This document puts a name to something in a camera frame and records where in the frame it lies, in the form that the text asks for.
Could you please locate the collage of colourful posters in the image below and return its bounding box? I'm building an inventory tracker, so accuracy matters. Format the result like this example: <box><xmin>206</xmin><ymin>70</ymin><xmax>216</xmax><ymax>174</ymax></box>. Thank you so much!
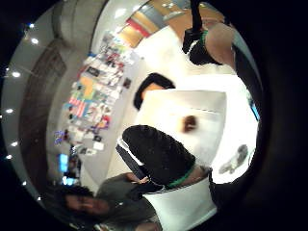
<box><xmin>52</xmin><ymin>30</ymin><xmax>142</xmax><ymax>158</ymax></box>

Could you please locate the row of ceiling spotlights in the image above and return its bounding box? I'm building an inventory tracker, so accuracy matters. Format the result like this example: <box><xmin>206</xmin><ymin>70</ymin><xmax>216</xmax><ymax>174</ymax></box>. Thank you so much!
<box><xmin>2</xmin><ymin>21</ymin><xmax>43</xmax><ymax>202</ymax></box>

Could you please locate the small brown object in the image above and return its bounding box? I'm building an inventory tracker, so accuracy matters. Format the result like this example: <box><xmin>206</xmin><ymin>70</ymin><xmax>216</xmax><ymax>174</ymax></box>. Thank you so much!
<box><xmin>182</xmin><ymin>115</ymin><xmax>198</xmax><ymax>134</ymax></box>

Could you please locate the black chair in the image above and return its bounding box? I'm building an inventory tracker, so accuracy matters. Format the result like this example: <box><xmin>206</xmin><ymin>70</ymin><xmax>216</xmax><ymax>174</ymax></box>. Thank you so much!
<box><xmin>133</xmin><ymin>72</ymin><xmax>176</xmax><ymax>111</ymax></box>

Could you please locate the glowing blue monitor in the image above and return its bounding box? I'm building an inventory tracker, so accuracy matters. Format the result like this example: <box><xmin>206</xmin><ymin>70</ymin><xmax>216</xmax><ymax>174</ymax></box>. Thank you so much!
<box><xmin>57</xmin><ymin>153</ymin><xmax>70</xmax><ymax>174</ymax></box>

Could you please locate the the person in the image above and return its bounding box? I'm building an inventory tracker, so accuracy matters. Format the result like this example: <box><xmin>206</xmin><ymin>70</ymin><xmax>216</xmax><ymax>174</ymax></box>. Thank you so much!
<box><xmin>54</xmin><ymin>172</ymin><xmax>165</xmax><ymax>231</ymax></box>

